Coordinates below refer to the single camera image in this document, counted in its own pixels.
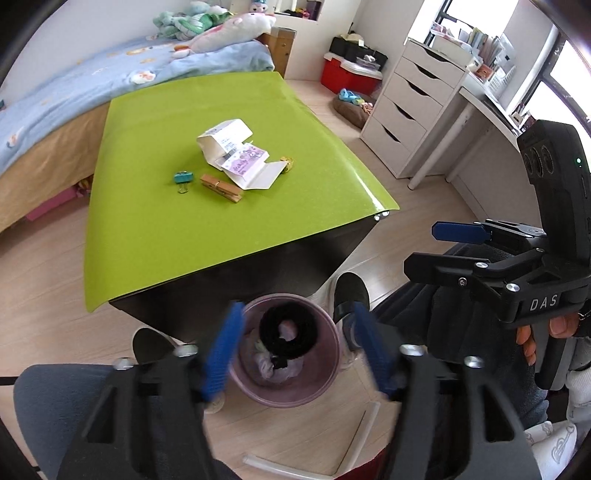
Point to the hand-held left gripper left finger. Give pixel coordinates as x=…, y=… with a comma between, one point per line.
x=225, y=353

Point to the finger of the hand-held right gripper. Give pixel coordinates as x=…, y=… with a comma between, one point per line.
x=438, y=270
x=457, y=231

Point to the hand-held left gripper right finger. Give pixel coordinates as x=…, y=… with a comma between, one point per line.
x=376, y=355

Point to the black fuzzy scrunchie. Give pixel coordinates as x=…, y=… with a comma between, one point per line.
x=268, y=330

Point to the pink trash bin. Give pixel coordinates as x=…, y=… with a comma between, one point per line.
x=318, y=364

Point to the wooden clothespin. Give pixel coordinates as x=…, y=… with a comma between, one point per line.
x=221, y=187

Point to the teal binder clip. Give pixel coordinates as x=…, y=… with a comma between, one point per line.
x=183, y=177

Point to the small yellow clip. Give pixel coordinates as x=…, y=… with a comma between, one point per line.
x=287, y=164

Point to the purple printed paper note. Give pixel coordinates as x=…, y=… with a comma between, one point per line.
x=244, y=159

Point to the white cardboard box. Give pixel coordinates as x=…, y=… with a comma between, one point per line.
x=217, y=143

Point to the person's right forearm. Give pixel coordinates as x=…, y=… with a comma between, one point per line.
x=581, y=392

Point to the person's right hand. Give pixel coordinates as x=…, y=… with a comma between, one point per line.
x=526, y=344

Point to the white crumpled tissue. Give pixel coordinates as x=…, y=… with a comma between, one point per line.
x=272, y=367

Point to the person's right shoe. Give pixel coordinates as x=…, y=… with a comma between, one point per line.
x=351, y=288

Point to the person's shoe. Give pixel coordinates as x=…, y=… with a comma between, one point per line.
x=150, y=344
x=351, y=288

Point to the person's left shoe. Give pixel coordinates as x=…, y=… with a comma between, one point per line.
x=150, y=344

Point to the green table cover sheet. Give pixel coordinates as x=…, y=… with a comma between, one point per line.
x=184, y=240

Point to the white desk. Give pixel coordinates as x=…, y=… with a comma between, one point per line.
x=489, y=115

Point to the white drawer cabinet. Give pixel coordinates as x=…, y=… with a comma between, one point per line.
x=415, y=110

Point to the black framed window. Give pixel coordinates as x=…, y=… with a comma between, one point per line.
x=445, y=11
x=568, y=78

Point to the white plastic basket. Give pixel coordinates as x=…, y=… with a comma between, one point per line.
x=501, y=81

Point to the brown pet bed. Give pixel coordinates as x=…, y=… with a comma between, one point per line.
x=351, y=113

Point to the person's left leg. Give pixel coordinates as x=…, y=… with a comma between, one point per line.
x=60, y=406

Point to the blue soft toy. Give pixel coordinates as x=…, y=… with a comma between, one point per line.
x=348, y=96

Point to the row of books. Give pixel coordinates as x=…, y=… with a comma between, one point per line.
x=489, y=46

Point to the white storage box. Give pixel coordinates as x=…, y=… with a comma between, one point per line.
x=450, y=44

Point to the red storage box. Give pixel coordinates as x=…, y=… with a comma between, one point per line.
x=346, y=78

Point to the white printed cloth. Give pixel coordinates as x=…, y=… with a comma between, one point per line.
x=554, y=450

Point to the black bag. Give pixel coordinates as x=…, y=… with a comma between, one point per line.
x=344, y=46

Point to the colourful toy blocks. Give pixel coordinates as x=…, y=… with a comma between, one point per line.
x=84, y=187

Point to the pink box under bed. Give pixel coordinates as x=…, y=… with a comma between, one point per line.
x=51, y=205

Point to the wooden bed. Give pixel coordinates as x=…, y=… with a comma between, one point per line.
x=46, y=166

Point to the pink white unicorn plush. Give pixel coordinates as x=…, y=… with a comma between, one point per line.
x=226, y=30

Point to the blue printed blanket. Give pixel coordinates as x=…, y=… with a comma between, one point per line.
x=69, y=87

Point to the green plush toy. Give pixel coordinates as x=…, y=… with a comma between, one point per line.
x=184, y=21

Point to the white wall shelf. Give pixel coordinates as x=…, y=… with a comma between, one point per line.
x=300, y=9

